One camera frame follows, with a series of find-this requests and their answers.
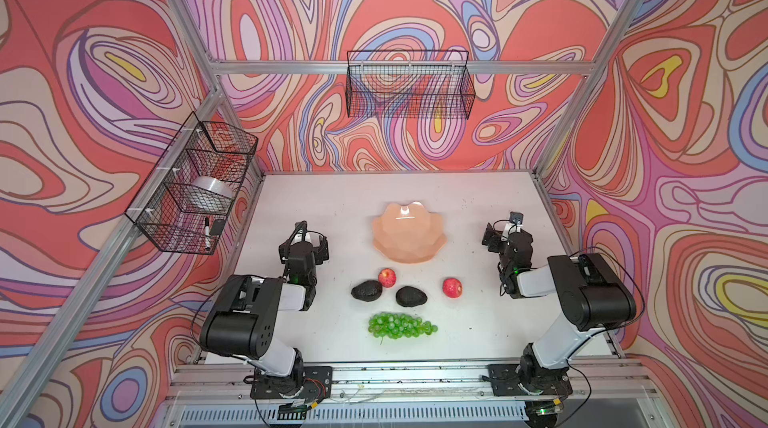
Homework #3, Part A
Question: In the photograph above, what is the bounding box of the red apple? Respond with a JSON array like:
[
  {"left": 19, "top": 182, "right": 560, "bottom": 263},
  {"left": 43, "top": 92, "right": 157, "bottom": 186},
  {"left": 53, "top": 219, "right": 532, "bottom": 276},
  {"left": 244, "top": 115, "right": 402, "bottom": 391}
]
[
  {"left": 442, "top": 278, "right": 463, "bottom": 299},
  {"left": 378, "top": 268, "right": 397, "bottom": 288}
]

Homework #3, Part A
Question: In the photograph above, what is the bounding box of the dark avocado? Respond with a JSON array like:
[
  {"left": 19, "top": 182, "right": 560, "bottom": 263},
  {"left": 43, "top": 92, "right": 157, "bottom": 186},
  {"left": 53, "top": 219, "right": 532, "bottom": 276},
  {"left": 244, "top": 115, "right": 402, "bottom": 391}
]
[
  {"left": 395, "top": 286, "right": 428, "bottom": 308},
  {"left": 351, "top": 280, "right": 383, "bottom": 302}
]

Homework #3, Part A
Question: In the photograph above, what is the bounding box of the pink faceted fruit bowl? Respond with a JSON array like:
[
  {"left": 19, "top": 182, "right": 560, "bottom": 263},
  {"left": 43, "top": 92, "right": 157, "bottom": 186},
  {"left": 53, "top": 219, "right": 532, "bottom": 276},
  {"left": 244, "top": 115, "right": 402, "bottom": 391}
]
[{"left": 371, "top": 202, "right": 447, "bottom": 265}]

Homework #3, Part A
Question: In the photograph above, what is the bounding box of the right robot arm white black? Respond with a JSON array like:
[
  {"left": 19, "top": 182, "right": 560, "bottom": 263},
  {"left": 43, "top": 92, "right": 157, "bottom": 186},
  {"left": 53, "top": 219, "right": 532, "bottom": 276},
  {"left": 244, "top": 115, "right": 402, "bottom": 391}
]
[{"left": 482, "top": 221, "right": 637, "bottom": 394}]

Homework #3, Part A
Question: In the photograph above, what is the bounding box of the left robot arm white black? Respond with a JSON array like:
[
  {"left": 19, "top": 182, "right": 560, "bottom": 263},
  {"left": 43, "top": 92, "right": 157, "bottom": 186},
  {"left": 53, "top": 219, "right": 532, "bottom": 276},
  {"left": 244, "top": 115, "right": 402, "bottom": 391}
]
[{"left": 198, "top": 221, "right": 329, "bottom": 379}]

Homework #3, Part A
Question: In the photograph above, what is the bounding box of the silver tape roll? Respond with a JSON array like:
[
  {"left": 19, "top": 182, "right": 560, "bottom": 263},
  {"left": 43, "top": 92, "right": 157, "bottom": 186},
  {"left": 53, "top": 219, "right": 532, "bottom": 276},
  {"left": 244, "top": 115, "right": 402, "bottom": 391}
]
[{"left": 192, "top": 176, "right": 235, "bottom": 199}]

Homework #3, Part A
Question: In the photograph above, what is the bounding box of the green grape bunch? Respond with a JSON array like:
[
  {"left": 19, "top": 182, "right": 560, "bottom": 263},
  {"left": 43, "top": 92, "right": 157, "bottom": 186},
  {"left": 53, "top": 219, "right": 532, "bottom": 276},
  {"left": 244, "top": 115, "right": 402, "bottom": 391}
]
[{"left": 367, "top": 312, "right": 439, "bottom": 340}]

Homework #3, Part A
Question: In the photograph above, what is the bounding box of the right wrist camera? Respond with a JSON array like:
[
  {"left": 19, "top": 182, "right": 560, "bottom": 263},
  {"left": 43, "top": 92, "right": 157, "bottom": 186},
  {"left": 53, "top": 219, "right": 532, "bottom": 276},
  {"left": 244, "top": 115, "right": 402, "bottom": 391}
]
[{"left": 506, "top": 212, "right": 524, "bottom": 233}]

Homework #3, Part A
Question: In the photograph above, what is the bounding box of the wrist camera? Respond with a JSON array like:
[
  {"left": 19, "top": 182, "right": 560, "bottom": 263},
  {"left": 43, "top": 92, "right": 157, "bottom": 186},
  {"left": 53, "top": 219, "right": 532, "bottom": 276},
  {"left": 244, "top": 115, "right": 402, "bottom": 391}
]
[
  {"left": 291, "top": 220, "right": 312, "bottom": 244},
  {"left": 506, "top": 212, "right": 524, "bottom": 233}
]

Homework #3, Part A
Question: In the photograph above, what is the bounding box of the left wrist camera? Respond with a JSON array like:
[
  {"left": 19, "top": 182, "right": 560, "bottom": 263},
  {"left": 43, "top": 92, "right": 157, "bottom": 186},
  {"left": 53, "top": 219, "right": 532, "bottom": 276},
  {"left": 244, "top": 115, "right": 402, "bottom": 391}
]
[{"left": 291, "top": 220, "right": 312, "bottom": 244}]

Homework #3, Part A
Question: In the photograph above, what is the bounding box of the black wire basket left wall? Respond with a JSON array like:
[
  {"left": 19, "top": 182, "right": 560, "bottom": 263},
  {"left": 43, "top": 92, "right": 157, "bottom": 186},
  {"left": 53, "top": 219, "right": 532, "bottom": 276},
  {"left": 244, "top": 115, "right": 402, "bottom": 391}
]
[{"left": 125, "top": 114, "right": 258, "bottom": 255}]

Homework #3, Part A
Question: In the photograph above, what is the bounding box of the black wire basket wall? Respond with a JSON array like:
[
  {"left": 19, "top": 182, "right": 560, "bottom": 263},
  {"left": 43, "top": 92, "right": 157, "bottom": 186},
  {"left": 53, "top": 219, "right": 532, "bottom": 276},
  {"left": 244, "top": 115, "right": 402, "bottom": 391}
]
[
  {"left": 345, "top": 48, "right": 476, "bottom": 120},
  {"left": 125, "top": 114, "right": 258, "bottom": 255}
]

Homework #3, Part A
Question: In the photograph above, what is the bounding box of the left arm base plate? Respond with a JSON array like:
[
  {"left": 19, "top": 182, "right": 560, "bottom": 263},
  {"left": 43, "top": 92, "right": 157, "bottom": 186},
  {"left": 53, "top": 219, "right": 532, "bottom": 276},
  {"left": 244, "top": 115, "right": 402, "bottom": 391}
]
[{"left": 243, "top": 366, "right": 333, "bottom": 402}]

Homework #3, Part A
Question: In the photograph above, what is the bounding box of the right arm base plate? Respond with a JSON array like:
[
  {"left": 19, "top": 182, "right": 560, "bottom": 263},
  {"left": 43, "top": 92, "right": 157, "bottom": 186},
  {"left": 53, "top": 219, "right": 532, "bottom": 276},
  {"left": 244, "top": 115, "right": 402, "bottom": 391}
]
[{"left": 486, "top": 364, "right": 573, "bottom": 398}]

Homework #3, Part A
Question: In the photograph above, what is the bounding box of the black wire basket back wall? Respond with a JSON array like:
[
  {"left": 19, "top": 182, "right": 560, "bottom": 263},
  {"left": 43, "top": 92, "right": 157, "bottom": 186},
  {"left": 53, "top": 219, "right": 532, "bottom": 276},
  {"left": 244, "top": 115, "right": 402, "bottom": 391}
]
[{"left": 345, "top": 48, "right": 476, "bottom": 120}]

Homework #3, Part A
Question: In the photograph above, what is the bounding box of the aluminium frame post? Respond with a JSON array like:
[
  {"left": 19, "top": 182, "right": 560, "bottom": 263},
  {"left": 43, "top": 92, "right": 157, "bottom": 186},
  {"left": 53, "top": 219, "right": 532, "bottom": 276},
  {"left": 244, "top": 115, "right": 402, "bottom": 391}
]
[{"left": 533, "top": 0, "right": 667, "bottom": 180}]

